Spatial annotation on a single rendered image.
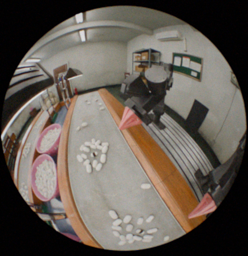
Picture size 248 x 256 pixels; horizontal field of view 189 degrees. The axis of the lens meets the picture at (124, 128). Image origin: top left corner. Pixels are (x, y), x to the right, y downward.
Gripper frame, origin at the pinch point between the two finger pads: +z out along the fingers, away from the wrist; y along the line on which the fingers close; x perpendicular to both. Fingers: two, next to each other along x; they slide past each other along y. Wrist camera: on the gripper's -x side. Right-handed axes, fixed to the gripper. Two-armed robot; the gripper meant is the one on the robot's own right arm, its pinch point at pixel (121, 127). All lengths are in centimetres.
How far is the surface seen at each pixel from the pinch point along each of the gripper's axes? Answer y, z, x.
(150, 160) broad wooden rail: 12.4, 0.9, 10.9
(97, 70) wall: -446, -50, 8
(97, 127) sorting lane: -17.3, 13.5, 3.5
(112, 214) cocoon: 25.6, 16.7, -2.4
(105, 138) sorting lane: -7.2, 11.8, 5.0
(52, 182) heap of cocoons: 9.3, 37.2, -16.7
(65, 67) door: -449, 39, -150
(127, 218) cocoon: 28.9, 14.1, -0.2
